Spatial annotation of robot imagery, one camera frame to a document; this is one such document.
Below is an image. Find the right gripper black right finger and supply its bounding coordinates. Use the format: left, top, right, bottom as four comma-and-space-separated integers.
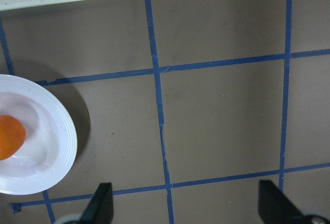
258, 180, 304, 224

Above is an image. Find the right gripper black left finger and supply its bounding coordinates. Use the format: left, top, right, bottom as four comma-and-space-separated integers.
80, 182, 113, 224

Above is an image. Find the white ridged plate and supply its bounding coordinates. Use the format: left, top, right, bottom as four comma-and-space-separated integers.
1, 74, 77, 195

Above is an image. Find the orange mandarin fruit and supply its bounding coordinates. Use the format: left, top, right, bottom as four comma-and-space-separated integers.
1, 115, 26, 161

